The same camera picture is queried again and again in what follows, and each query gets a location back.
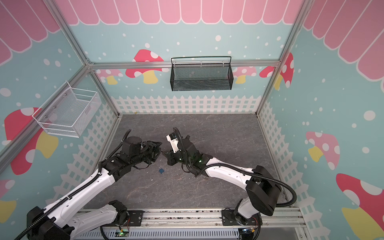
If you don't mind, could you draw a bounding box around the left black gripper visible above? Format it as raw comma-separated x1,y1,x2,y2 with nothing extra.
130,140,163,167

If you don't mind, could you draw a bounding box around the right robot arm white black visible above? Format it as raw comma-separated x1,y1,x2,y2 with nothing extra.
164,128,297,226

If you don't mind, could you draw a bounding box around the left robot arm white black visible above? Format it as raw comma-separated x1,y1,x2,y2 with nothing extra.
16,131,162,240

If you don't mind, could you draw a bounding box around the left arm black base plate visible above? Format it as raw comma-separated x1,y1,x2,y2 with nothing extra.
119,210,144,227

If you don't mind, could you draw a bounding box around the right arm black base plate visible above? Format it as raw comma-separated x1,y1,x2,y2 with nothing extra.
222,208,263,227

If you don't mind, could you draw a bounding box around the black mesh wall basket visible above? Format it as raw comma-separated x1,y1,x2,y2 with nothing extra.
170,56,234,92

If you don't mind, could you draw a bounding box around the white wire wall basket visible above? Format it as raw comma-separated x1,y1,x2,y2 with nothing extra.
32,82,102,138

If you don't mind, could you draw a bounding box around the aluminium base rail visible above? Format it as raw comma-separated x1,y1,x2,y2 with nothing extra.
67,207,307,234

